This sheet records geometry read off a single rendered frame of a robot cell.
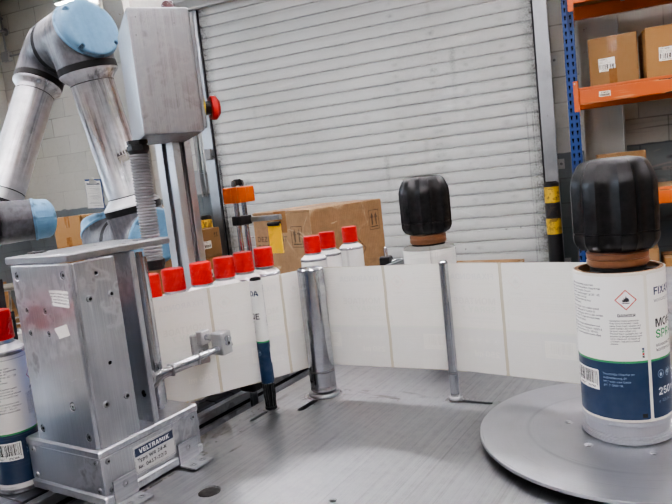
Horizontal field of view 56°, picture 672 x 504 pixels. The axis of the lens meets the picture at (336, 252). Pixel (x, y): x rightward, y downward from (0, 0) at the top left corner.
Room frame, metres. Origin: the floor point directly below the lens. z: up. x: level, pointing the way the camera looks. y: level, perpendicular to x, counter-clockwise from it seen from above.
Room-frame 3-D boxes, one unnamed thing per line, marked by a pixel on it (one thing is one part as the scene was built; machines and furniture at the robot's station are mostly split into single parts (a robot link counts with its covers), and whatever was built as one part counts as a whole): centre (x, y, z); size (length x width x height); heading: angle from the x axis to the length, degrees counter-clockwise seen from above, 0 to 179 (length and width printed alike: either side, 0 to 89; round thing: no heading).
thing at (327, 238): (1.28, 0.02, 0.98); 0.05 x 0.05 x 0.20
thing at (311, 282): (0.89, 0.04, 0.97); 0.05 x 0.05 x 0.19
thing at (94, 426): (0.70, 0.28, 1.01); 0.14 x 0.13 x 0.26; 147
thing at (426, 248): (1.02, -0.15, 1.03); 0.09 x 0.09 x 0.30
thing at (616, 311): (0.64, -0.29, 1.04); 0.09 x 0.09 x 0.29
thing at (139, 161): (1.02, 0.30, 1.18); 0.04 x 0.04 x 0.21
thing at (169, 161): (1.15, 0.27, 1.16); 0.04 x 0.04 x 0.67; 57
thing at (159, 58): (1.06, 0.25, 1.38); 0.17 x 0.10 x 0.19; 22
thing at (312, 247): (1.22, 0.04, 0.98); 0.05 x 0.05 x 0.20
